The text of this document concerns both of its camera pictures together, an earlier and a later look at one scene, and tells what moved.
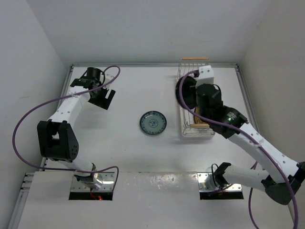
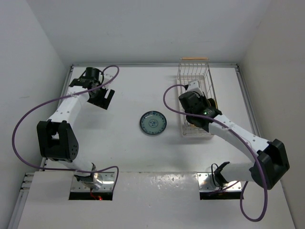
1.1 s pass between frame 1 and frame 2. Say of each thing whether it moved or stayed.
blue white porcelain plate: stayed
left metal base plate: stayed
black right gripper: moved
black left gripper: stayed
